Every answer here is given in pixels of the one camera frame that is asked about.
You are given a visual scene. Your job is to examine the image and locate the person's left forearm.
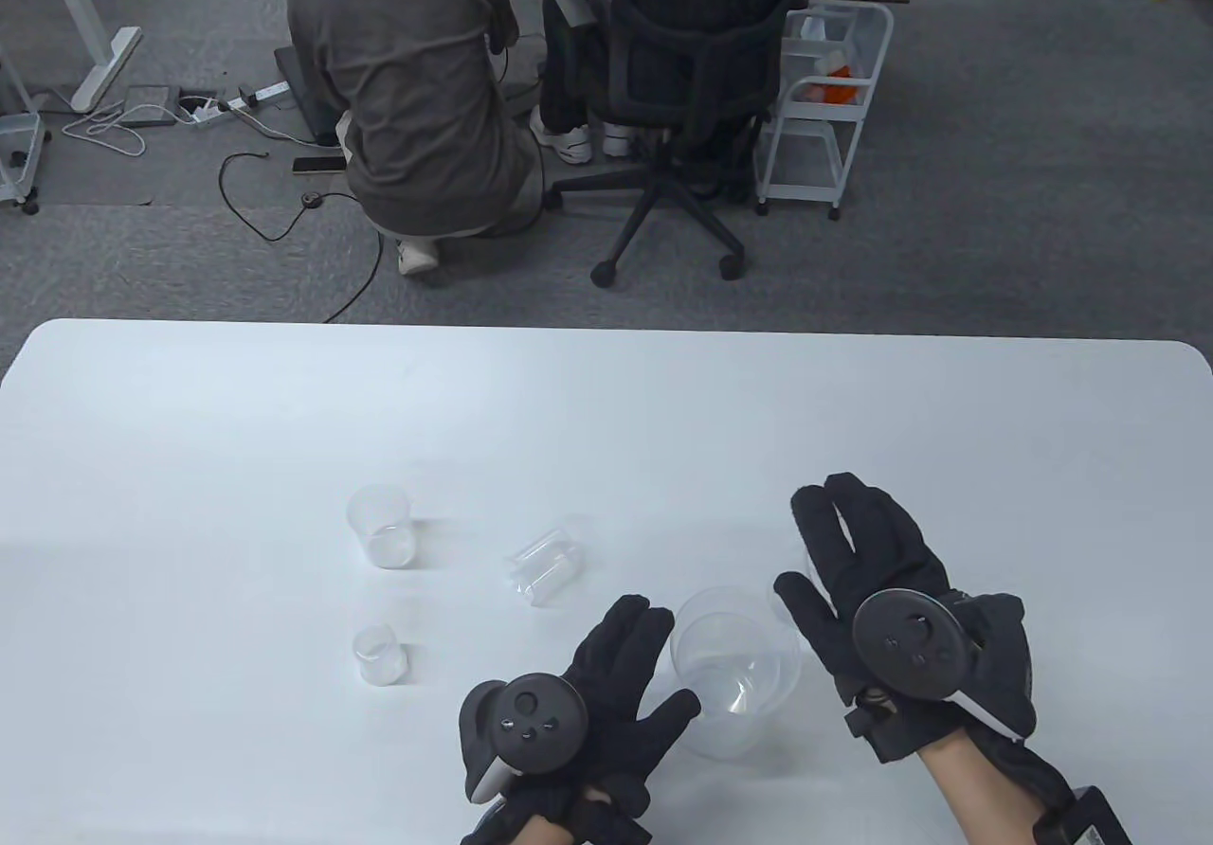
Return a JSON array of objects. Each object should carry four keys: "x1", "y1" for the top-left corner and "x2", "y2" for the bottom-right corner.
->
[{"x1": 512, "y1": 812, "x2": 579, "y2": 845}]

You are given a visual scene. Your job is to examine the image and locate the white cable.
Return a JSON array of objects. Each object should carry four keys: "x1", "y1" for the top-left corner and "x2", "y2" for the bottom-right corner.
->
[{"x1": 61, "y1": 101, "x2": 170, "y2": 160}]

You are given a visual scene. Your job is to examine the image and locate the person's left hand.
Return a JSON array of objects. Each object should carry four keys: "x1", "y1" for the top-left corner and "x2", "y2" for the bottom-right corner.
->
[{"x1": 462, "y1": 595, "x2": 704, "y2": 845}]

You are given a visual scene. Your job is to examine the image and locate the person's right hand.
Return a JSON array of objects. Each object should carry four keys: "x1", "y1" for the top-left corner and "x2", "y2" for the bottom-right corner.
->
[{"x1": 773, "y1": 473, "x2": 1039, "y2": 764}]

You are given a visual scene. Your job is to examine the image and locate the black floor cable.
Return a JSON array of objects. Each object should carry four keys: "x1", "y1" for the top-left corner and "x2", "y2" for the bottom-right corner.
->
[{"x1": 218, "y1": 152, "x2": 386, "y2": 325}]

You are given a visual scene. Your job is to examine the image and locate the person's right forearm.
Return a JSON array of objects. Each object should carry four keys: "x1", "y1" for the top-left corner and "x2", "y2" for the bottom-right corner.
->
[{"x1": 914, "y1": 727, "x2": 1077, "y2": 845}]

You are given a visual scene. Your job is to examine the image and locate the largest clear plastic beaker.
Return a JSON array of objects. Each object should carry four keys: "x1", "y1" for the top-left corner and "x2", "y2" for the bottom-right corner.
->
[{"x1": 661, "y1": 585, "x2": 805, "y2": 759}]

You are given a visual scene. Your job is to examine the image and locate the white power strip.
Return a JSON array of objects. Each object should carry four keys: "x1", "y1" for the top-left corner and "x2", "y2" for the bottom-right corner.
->
[{"x1": 194, "y1": 80, "x2": 291, "y2": 129}]

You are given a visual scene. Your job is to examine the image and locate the white rolling cart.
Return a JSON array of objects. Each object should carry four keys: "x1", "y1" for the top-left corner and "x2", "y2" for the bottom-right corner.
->
[
  {"x1": 0, "y1": 35, "x2": 48, "y2": 216},
  {"x1": 754, "y1": 0, "x2": 896, "y2": 223}
]

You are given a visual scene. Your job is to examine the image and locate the black office chair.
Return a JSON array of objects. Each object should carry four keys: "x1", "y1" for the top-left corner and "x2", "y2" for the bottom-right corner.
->
[{"x1": 548, "y1": 0, "x2": 835, "y2": 289}]

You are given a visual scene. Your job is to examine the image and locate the small clear plastic beaker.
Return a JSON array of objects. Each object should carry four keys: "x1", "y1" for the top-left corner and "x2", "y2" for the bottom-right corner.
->
[
  {"x1": 505, "y1": 514, "x2": 594, "y2": 608},
  {"x1": 345, "y1": 483, "x2": 419, "y2": 570}
]

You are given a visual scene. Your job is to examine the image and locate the black and white controller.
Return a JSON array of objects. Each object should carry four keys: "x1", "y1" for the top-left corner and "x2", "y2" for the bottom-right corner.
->
[
  {"x1": 459, "y1": 672, "x2": 590, "y2": 806},
  {"x1": 851, "y1": 589, "x2": 1036, "y2": 744}
]

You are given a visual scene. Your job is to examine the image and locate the white desk leg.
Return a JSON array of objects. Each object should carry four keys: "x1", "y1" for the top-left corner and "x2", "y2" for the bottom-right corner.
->
[{"x1": 33, "y1": 0, "x2": 143, "y2": 114}]

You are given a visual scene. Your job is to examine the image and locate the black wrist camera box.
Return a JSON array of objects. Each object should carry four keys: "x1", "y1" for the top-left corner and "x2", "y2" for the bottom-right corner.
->
[{"x1": 1033, "y1": 785, "x2": 1131, "y2": 845}]

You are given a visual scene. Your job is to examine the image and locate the tiny clear plastic beaker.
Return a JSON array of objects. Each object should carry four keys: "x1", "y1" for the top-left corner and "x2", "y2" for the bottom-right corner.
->
[{"x1": 353, "y1": 624, "x2": 409, "y2": 688}]

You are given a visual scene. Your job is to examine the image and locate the grey floor box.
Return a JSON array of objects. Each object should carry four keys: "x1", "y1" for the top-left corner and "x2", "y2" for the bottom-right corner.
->
[{"x1": 121, "y1": 84, "x2": 183, "y2": 131}]

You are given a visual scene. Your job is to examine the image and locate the orange item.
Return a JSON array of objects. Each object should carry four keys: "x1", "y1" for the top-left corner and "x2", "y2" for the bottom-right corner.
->
[{"x1": 804, "y1": 68, "x2": 868, "y2": 107}]

